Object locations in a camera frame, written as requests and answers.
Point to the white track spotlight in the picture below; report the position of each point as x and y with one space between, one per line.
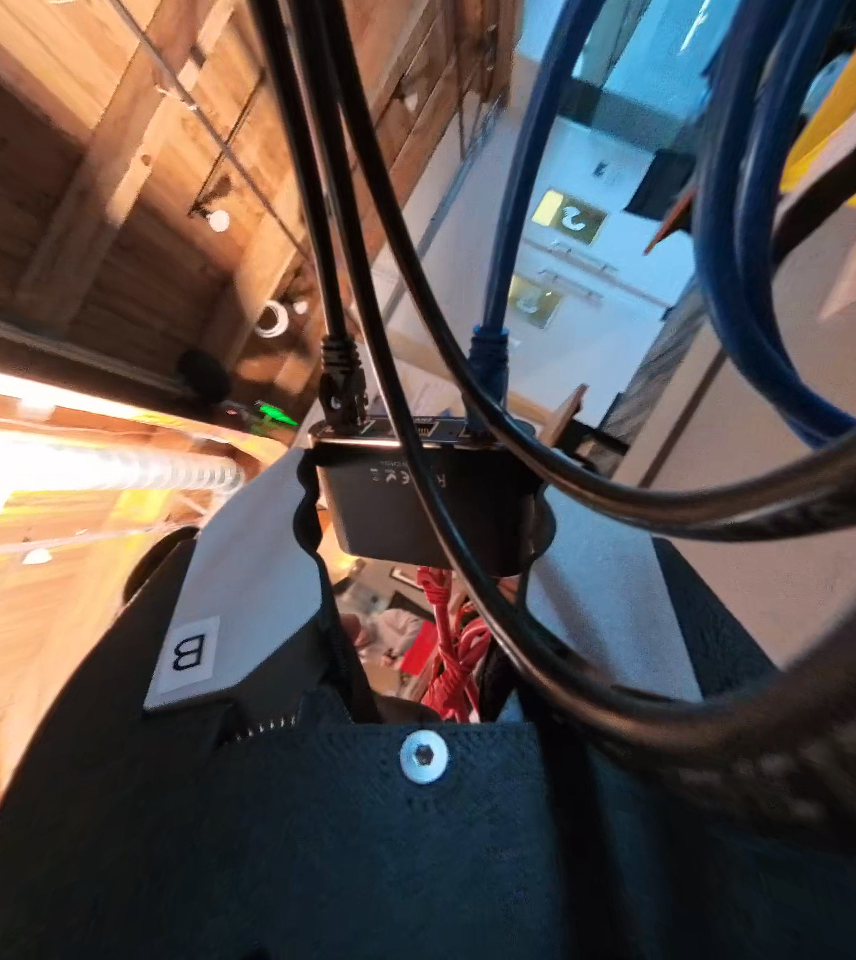
218 220

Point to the yellow plastic bin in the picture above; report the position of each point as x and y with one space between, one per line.
848 90

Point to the silver ventilation duct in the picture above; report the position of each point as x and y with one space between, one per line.
98 469

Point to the black ceiling dome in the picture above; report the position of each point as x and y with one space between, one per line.
204 373

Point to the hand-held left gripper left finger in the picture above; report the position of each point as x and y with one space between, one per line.
248 570

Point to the black ethernet hub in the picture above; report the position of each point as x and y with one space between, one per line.
398 510

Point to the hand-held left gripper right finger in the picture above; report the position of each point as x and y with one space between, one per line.
608 592

